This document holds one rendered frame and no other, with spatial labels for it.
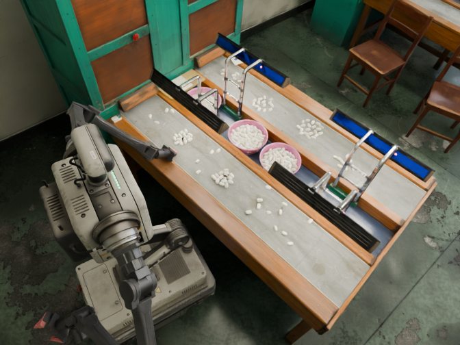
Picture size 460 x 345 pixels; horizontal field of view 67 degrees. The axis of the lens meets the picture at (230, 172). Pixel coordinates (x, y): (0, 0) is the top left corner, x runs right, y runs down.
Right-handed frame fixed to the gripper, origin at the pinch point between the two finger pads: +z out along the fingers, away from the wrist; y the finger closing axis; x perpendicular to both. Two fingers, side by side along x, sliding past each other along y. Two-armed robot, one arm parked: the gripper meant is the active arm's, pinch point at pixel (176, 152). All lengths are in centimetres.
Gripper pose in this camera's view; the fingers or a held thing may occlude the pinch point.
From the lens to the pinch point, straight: 223.4
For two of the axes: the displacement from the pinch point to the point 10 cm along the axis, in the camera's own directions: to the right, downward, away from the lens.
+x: -4.9, 8.0, 3.5
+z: 5.0, -0.7, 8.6
